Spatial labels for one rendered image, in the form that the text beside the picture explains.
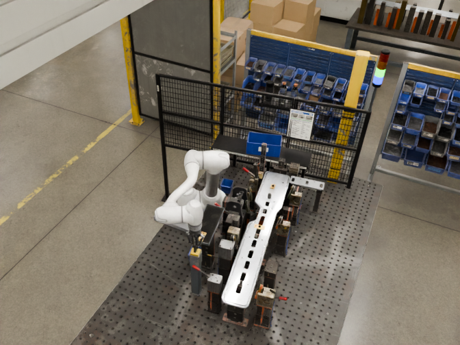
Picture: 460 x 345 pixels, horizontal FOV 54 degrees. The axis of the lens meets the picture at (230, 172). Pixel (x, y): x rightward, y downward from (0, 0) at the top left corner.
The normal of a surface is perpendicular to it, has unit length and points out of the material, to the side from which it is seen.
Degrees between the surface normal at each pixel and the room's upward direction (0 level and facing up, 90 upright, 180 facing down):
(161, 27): 90
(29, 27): 90
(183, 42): 92
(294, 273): 0
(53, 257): 0
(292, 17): 90
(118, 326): 0
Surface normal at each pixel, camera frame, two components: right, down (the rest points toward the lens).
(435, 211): 0.04, -0.76
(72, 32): 0.91, 0.29
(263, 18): -0.48, 0.56
